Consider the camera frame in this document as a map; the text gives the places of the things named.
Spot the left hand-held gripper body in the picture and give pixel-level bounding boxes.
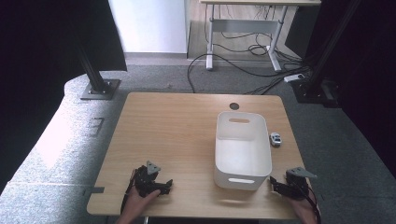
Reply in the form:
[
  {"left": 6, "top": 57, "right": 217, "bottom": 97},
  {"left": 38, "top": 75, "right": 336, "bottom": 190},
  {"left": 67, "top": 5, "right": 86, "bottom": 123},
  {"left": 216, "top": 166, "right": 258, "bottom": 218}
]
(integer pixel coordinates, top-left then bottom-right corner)
[{"left": 132, "top": 160, "right": 166, "bottom": 198}]

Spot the white partition panel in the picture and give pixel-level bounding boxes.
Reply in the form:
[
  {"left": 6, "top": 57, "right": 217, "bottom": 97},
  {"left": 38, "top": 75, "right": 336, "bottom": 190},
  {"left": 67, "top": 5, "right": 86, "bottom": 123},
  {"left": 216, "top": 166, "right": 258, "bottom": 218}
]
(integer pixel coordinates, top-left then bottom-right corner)
[{"left": 107, "top": 0, "right": 191, "bottom": 54}]

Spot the black metal stand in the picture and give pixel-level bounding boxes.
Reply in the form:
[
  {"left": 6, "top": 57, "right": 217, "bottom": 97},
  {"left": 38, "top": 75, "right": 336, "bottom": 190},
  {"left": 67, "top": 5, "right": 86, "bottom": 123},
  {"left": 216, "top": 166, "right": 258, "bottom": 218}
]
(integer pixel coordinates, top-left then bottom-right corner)
[
  {"left": 74, "top": 41, "right": 121, "bottom": 101},
  {"left": 291, "top": 0, "right": 362, "bottom": 108}
]

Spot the tangle of black floor cables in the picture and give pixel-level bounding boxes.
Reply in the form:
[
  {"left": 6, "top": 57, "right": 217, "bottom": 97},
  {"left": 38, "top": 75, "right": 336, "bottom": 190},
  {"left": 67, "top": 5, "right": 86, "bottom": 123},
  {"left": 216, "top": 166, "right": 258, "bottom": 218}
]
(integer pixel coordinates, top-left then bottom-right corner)
[{"left": 204, "top": 4, "right": 314, "bottom": 96}]

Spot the dark curtain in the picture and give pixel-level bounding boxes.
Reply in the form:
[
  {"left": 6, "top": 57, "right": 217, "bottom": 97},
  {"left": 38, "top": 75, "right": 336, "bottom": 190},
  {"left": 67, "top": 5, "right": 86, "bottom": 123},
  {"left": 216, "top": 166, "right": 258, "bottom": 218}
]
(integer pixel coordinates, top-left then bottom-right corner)
[
  {"left": 284, "top": 0, "right": 396, "bottom": 180},
  {"left": 0, "top": 0, "right": 128, "bottom": 194}
]

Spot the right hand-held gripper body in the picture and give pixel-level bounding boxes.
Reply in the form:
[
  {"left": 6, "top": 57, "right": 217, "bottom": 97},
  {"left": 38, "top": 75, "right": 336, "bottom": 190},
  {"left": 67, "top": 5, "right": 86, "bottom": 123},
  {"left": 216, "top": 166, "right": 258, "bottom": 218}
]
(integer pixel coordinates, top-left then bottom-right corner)
[{"left": 284, "top": 166, "right": 318, "bottom": 201}]

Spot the long black floor cable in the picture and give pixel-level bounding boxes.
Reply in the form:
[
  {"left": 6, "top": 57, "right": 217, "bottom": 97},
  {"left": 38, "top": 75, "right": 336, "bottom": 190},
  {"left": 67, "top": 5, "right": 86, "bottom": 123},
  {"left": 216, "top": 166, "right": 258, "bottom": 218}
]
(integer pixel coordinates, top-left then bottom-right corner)
[{"left": 186, "top": 53, "right": 290, "bottom": 94}]

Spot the person's right hand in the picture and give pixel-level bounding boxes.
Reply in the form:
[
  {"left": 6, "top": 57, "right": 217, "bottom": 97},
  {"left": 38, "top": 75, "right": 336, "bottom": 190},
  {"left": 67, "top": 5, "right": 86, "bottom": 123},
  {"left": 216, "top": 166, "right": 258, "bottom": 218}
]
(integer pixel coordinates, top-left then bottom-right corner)
[{"left": 288, "top": 194, "right": 321, "bottom": 224}]

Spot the white power strip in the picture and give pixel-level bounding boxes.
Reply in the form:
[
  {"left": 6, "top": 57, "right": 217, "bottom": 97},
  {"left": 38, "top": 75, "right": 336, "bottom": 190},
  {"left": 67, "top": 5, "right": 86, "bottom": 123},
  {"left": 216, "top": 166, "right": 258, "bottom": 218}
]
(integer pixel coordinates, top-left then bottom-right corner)
[{"left": 283, "top": 73, "right": 305, "bottom": 83}]

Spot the white-legged background desk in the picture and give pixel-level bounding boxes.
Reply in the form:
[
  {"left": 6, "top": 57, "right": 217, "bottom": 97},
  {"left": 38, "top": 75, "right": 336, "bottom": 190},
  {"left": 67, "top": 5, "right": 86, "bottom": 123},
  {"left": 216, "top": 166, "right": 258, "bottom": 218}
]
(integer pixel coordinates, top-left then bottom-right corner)
[{"left": 199, "top": 0, "right": 322, "bottom": 73}]

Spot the small white toy car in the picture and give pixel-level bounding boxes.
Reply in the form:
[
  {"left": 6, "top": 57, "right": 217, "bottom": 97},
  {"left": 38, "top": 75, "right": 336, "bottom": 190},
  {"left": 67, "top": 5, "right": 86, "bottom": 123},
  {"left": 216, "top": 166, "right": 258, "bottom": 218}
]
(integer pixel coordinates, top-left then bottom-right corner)
[{"left": 269, "top": 132, "right": 283, "bottom": 147}]

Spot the white plastic storage bin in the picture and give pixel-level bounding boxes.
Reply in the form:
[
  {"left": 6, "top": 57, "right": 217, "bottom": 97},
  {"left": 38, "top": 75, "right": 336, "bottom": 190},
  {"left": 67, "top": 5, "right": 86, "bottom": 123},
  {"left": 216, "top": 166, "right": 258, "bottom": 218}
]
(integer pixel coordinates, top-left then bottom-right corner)
[{"left": 213, "top": 110, "right": 273, "bottom": 191}]

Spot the black and red gripper cable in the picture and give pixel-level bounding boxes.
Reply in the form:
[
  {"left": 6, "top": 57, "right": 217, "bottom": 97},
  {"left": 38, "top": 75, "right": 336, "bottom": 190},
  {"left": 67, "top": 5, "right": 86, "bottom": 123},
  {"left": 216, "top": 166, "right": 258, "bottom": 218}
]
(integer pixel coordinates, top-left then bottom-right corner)
[{"left": 306, "top": 183, "right": 322, "bottom": 224}]

